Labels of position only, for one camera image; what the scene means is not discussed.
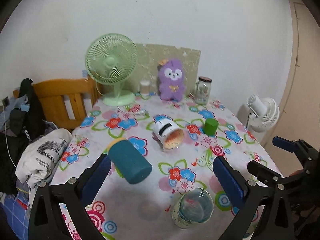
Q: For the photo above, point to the purple plush toy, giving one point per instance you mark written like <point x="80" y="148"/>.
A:
<point x="171" y="80"/>

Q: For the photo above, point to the green desk fan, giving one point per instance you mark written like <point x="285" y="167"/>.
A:
<point x="110" y="61"/>

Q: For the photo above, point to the white fan power plug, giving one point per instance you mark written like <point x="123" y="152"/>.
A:
<point x="141" y="112"/>

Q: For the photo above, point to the person's right hand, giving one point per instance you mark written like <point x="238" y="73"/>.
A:
<point x="297" y="173"/>

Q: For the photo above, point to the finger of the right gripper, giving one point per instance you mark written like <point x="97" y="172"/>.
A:
<point x="301" y="149"/>
<point x="266" y="175"/>

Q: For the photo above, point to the cotton swab container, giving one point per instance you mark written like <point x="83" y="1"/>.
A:
<point x="144" y="87"/>

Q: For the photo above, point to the party paper-wrapped plastic cup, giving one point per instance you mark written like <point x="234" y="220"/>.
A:
<point x="193" y="208"/>

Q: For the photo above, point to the teal cylindrical cup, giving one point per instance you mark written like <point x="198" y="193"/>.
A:
<point x="132" y="165"/>

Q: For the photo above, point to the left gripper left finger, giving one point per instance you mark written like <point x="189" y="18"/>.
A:
<point x="46" y="220"/>

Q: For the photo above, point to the black bag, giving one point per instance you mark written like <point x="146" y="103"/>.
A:
<point x="21" y="123"/>

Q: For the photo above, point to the wall power outlet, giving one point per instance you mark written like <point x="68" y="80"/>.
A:
<point x="5" y="102"/>

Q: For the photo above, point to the orange wooden chair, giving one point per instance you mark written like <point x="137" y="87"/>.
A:
<point x="63" y="100"/>

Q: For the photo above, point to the white black-striped plastic cup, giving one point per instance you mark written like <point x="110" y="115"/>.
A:
<point x="168" y="133"/>

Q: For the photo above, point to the white floor fan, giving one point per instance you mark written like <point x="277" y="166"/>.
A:
<point x="265" y="113"/>

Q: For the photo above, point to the glass jar with lid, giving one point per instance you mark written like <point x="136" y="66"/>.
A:
<point x="202" y="90"/>

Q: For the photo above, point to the beige patterned board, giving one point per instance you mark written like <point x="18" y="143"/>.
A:
<point x="150" y="58"/>

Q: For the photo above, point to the green cylinder block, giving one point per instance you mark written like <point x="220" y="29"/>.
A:
<point x="210" y="126"/>

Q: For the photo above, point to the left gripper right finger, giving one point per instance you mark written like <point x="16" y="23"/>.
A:
<point x="246" y="195"/>

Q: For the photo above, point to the white printed t-shirt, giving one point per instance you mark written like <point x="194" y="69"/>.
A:
<point x="39" y="159"/>

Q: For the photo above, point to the floral tablecloth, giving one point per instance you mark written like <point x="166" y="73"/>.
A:
<point x="143" y="211"/>

